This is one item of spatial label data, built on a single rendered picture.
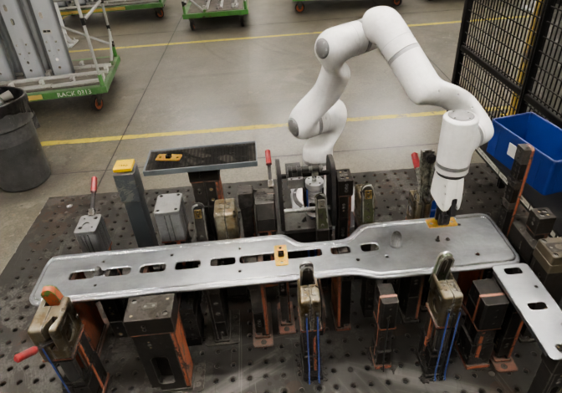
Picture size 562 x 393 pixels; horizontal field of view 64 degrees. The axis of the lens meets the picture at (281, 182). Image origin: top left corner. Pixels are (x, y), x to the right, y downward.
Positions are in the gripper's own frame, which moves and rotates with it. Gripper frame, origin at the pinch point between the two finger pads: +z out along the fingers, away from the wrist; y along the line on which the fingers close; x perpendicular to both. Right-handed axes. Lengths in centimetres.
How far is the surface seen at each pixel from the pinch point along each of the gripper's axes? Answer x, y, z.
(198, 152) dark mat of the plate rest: -71, -37, -7
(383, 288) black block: -20.3, 15.3, 10.4
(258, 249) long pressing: -53, -4, 9
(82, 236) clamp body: -107, -12, 5
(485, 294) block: 5.7, 19.7, 11.4
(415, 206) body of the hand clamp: -2.7, -13.5, 6.8
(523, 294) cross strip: 13.9, 22.6, 9.4
